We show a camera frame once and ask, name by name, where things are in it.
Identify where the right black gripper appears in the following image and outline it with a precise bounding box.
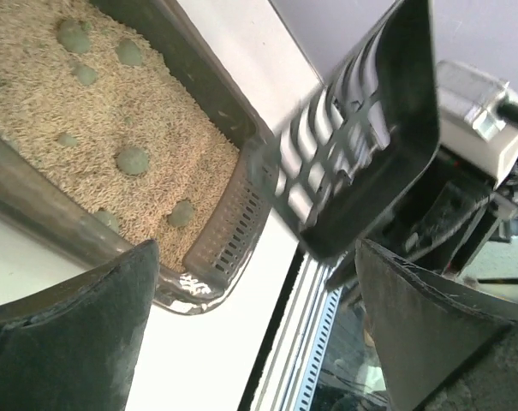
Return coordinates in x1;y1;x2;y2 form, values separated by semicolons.
386;149;518;277

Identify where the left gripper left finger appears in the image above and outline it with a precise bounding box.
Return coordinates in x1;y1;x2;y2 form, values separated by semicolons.
0;240;159;410

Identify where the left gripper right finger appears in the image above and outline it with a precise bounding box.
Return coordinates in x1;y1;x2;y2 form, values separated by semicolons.
355;240;518;410

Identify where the black slotted litter scoop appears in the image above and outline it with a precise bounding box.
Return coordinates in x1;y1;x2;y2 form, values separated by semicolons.
248;1;439;265

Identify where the brown translucent litter box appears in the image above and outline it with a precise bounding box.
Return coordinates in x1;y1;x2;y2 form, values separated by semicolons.
0;1;269;315

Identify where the green clump in litter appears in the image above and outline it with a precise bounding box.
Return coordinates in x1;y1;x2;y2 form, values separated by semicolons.
92;209;119;234
115;39;143;67
116;146;150;176
72;64;98;86
56;19;91;54
167;199;195;228

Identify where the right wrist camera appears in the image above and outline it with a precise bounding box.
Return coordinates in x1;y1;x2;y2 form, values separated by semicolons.
436;60;518;188

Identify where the grey slotted cable duct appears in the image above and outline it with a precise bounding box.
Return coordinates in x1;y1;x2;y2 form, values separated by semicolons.
291;290;341;411

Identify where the aluminium mounting rail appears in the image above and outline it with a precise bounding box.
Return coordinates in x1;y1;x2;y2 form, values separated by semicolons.
238;252;332;410

